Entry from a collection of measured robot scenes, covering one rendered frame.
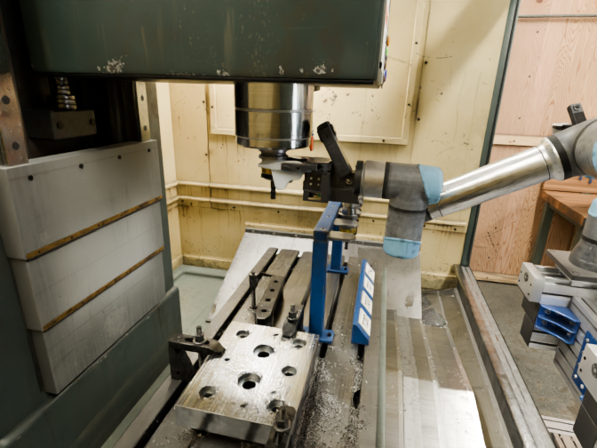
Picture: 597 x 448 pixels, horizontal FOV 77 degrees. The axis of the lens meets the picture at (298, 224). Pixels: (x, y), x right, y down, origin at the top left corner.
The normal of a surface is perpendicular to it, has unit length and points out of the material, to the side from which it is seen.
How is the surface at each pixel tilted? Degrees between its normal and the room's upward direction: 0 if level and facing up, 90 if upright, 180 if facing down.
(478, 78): 90
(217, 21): 90
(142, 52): 90
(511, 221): 90
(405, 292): 24
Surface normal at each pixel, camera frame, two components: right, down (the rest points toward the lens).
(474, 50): -0.22, 0.32
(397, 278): -0.06, -0.73
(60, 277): 0.97, 0.10
